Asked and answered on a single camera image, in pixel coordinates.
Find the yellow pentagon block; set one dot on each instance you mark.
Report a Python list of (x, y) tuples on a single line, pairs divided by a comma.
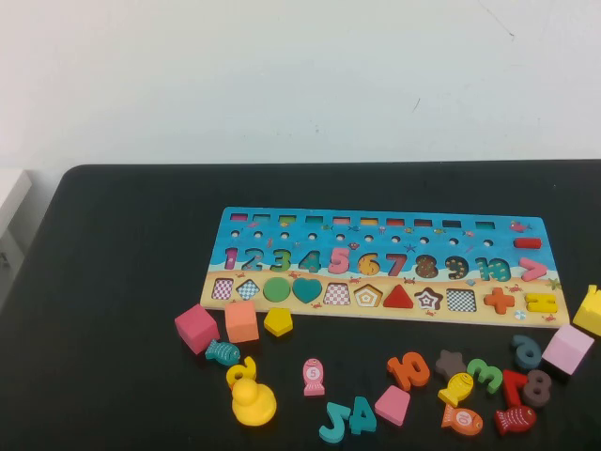
[(278, 321)]

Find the colourful wooden puzzle board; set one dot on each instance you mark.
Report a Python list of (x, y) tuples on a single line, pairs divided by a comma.
[(305, 235)]

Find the pink digit five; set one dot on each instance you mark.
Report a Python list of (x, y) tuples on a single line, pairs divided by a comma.
[(339, 250)]

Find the teal heart block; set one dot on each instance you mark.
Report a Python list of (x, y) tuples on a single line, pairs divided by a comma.
[(307, 289)]

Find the green circle block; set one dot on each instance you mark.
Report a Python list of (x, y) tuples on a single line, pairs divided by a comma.
[(277, 289)]

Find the orange wooden cube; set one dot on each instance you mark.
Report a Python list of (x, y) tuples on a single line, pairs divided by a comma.
[(241, 321)]

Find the red triangle block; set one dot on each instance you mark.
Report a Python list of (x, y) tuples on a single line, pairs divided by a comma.
[(398, 300)]

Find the dark pink wooden cube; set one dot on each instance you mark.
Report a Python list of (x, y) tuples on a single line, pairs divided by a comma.
[(195, 326)]

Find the teal wooden fish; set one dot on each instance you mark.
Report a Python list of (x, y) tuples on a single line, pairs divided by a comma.
[(223, 352)]

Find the pink fish with five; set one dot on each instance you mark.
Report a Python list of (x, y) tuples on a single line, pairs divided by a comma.
[(313, 376)]

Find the yellow digit two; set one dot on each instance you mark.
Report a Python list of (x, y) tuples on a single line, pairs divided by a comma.
[(249, 368)]

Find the orange number ten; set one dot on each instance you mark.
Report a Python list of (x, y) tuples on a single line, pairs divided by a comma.
[(399, 372)]

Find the yellow toy duck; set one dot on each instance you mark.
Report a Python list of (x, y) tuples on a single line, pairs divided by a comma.
[(253, 406)]

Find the teal digit five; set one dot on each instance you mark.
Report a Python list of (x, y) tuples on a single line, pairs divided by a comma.
[(339, 415)]

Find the teal digit four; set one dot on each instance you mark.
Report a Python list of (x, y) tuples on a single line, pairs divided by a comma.
[(364, 415)]

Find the pink trapezoid block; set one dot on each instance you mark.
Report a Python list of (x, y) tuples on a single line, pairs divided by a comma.
[(392, 405)]

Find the brown star block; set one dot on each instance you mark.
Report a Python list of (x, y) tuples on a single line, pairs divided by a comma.
[(450, 364)]

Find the orange plus sign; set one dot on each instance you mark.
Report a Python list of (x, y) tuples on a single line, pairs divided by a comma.
[(499, 300)]

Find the yellow wooden fish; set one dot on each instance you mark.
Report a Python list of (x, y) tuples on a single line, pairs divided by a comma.
[(457, 387)]

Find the red minus bar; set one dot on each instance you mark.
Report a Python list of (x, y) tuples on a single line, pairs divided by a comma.
[(528, 243)]

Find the pink greater-than sign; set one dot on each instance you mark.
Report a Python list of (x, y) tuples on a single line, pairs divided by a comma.
[(540, 270)]

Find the green digit three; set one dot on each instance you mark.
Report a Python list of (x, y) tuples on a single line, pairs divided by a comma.
[(490, 383)]

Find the blue-grey digit nine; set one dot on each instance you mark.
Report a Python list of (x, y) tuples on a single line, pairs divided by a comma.
[(521, 342)]

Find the orange fish with ten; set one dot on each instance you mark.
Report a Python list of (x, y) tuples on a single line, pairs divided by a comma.
[(462, 419)]

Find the yellow equals sign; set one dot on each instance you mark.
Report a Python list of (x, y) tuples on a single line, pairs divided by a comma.
[(541, 302)]

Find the red digit seven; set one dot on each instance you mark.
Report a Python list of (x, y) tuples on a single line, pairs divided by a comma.
[(512, 390)]

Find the brown digit eight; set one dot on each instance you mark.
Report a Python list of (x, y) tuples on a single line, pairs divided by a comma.
[(527, 392)]

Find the red wooden fish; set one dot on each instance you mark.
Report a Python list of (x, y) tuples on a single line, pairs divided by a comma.
[(514, 419)]

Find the light pink wooden cube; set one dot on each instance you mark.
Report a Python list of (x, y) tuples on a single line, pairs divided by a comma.
[(565, 350)]

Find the yellow cube with peg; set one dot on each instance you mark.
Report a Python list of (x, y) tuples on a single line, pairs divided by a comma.
[(589, 315)]

